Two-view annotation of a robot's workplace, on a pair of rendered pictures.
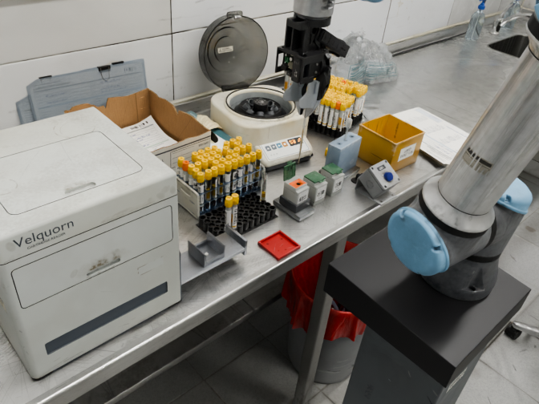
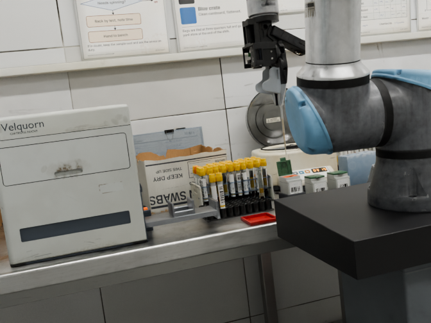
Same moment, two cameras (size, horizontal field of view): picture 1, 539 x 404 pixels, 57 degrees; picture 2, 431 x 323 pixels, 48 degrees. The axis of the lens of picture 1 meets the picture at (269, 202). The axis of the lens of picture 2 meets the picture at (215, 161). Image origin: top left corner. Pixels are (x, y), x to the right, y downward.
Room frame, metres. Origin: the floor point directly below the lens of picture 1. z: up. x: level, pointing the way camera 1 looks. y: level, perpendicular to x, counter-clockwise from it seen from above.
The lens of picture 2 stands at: (-0.16, -0.52, 1.14)
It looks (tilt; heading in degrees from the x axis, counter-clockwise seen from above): 6 degrees down; 30
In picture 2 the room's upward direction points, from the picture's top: 7 degrees counter-clockwise
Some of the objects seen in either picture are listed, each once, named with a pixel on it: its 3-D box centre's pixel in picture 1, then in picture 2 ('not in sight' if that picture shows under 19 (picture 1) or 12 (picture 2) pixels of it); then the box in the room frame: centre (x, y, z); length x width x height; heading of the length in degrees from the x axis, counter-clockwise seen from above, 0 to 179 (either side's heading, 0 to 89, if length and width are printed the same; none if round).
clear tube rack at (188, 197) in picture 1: (220, 183); (231, 191); (1.01, 0.12, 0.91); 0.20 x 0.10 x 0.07; 136
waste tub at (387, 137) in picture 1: (388, 143); not in sight; (1.27, -0.32, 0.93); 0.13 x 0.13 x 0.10; 43
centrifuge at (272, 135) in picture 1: (262, 123); (295, 164); (1.29, 0.04, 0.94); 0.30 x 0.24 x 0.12; 37
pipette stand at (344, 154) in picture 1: (342, 156); (358, 172); (1.17, -0.18, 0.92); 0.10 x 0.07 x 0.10; 142
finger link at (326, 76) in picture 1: (318, 78); (279, 66); (0.96, -0.07, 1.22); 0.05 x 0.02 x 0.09; 48
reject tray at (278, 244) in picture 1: (279, 244); (259, 218); (0.84, -0.03, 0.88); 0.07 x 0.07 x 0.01; 46
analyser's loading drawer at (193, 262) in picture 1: (196, 256); (172, 212); (0.73, 0.13, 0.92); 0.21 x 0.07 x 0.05; 136
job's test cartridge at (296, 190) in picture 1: (295, 193); (291, 188); (0.98, -0.06, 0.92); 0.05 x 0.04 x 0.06; 48
